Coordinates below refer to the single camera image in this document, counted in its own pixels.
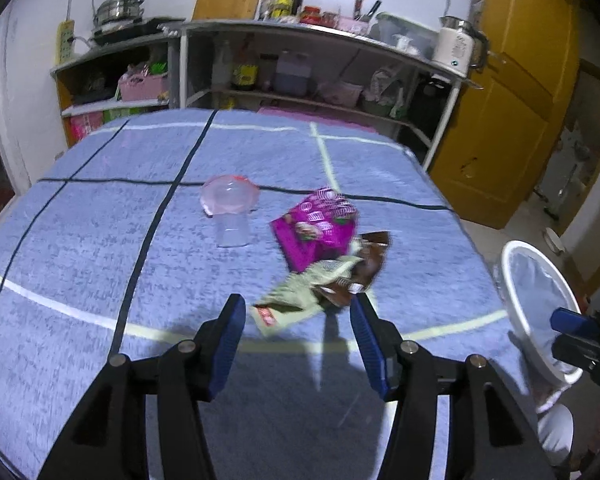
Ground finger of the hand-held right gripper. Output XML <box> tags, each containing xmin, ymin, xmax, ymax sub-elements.
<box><xmin>552</xmin><ymin>332</ymin><xmax>600</xmax><ymax>376</ymax></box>
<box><xmin>551</xmin><ymin>308</ymin><xmax>600</xmax><ymax>339</ymax></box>

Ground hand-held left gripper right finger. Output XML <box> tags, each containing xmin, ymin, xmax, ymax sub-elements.
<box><xmin>349</xmin><ymin>292</ymin><xmax>556</xmax><ymax>480</ymax></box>

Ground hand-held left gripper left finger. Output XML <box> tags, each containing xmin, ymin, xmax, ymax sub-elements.
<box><xmin>37</xmin><ymin>293</ymin><xmax>247</xmax><ymax>480</ymax></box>

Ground white round waste bin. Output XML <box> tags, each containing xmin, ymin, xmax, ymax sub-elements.
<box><xmin>494</xmin><ymin>240</ymin><xmax>586</xmax><ymax>466</ymax></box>

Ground green snack wrapper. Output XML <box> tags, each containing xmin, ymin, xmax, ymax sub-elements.
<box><xmin>250</xmin><ymin>255</ymin><xmax>363</xmax><ymax>338</ymax></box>

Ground brown snack wrapper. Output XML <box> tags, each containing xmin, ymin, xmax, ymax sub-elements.
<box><xmin>312</xmin><ymin>230</ymin><xmax>392</xmax><ymax>308</ymax></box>

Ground magenta snack wrapper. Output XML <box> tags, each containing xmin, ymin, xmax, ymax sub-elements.
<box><xmin>270</xmin><ymin>186</ymin><xmax>359</xmax><ymax>272</ymax></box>

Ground clear cup with pink lid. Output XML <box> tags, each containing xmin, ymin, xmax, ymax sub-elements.
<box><xmin>200</xmin><ymin>174</ymin><xmax>260</xmax><ymax>248</ymax></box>

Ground yellow wooden door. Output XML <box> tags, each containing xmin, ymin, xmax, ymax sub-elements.
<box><xmin>430</xmin><ymin>0</ymin><xmax>581</xmax><ymax>231</ymax></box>

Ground pink plastic bag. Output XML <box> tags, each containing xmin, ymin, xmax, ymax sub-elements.
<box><xmin>320</xmin><ymin>80</ymin><xmax>363</xmax><ymax>106</ymax></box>

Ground crumpled plastic bags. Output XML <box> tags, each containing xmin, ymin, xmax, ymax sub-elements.
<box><xmin>362</xmin><ymin>67</ymin><xmax>411</xmax><ymax>118</ymax></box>

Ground pink plastic basket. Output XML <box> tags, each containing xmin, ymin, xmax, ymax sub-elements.
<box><xmin>118</xmin><ymin>72</ymin><xmax>170</xmax><ymax>102</ymax></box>

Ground yellow label oil bottle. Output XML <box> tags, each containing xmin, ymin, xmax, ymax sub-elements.
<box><xmin>231</xmin><ymin>40</ymin><xmax>259</xmax><ymax>92</ymax></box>

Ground purple plastic jug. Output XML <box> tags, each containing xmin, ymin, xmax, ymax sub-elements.
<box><xmin>274</xmin><ymin>50</ymin><xmax>313</xmax><ymax>97</ymax></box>

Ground white plastic bottle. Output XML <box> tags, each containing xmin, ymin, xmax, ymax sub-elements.
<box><xmin>211</xmin><ymin>40</ymin><xmax>232</xmax><ymax>88</ymax></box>

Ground white electric kettle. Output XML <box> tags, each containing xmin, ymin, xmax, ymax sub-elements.
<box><xmin>432</xmin><ymin>15</ymin><xmax>490</xmax><ymax>73</ymax></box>

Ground small metal shelf rack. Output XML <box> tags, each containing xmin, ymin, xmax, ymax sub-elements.
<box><xmin>50</xmin><ymin>32</ymin><xmax>181</xmax><ymax>148</ymax></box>

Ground clear plastic container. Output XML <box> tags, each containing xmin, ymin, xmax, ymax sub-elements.
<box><xmin>375</xmin><ymin>12</ymin><xmax>441</xmax><ymax>56</ymax></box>

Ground large metal shelf rack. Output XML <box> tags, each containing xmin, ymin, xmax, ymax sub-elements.
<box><xmin>160</xmin><ymin>19</ymin><xmax>485</xmax><ymax>171</ymax></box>

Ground pink knife holder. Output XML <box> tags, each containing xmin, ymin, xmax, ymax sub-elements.
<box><xmin>339</xmin><ymin>14</ymin><xmax>371</xmax><ymax>36</ymax></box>

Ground black induction cooker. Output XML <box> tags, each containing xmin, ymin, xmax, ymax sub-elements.
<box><xmin>89</xmin><ymin>17</ymin><xmax>173</xmax><ymax>46</ymax></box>

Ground yellow power strip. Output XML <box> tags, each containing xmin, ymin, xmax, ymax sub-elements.
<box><xmin>55</xmin><ymin>20</ymin><xmax>76</xmax><ymax>66</ymax></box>

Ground steel steamer pot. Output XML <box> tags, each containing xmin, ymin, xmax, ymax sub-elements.
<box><xmin>92</xmin><ymin>0</ymin><xmax>146</xmax><ymax>28</ymax></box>

